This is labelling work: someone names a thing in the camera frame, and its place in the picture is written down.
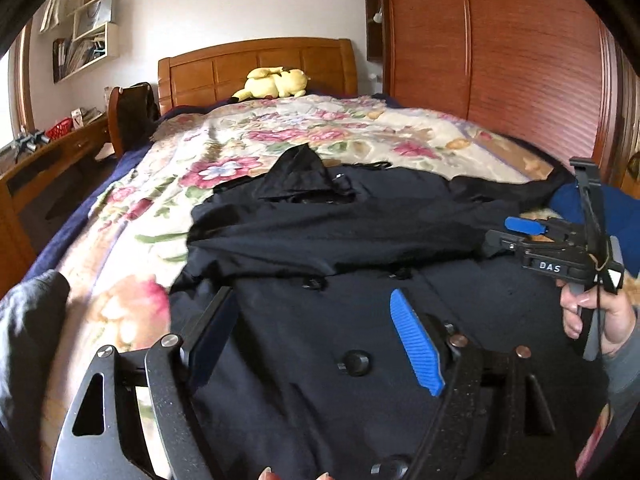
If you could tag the white wall shelf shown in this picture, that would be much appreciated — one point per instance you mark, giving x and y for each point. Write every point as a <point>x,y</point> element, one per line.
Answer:
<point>88,34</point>

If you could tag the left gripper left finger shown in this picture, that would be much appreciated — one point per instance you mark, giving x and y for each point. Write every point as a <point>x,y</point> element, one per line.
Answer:
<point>102,435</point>

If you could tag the blue cloth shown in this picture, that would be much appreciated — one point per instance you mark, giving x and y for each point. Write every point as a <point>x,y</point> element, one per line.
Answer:
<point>622,218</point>

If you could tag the person's right hand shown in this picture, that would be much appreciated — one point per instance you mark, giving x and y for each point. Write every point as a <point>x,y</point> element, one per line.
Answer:
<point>613,315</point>

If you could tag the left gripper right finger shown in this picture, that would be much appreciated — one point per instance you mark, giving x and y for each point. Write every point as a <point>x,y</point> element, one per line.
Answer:
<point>497,415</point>

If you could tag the black bag on chair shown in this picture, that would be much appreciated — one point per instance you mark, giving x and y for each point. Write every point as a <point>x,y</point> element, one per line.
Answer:
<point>132,114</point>

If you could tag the grey sleeve forearm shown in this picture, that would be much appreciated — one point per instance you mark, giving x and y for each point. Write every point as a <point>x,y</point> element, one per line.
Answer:
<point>623,368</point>

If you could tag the floral quilt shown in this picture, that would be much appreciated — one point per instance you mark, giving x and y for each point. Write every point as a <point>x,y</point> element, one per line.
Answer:
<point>132,246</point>

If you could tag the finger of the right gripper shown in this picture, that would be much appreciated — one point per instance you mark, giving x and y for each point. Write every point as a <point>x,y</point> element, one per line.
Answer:
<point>497,242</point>
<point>525,226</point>

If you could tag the yellow plush toy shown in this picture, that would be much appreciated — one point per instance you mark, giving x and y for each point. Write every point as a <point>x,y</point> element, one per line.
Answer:
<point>273,82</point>

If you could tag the red basket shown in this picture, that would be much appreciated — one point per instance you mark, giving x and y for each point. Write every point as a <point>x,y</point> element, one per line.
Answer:
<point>60,129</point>

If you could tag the dark grey folded garment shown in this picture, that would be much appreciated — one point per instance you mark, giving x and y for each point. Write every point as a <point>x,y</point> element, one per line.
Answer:
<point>32,317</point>

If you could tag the black coat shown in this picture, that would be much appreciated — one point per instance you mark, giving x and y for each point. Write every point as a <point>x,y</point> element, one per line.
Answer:
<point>313,377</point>

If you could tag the wooden louvered wardrobe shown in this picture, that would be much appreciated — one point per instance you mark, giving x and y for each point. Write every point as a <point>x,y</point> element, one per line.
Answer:
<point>548,72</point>

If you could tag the wooden desk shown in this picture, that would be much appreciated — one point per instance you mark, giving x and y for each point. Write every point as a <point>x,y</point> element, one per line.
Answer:
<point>27,181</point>

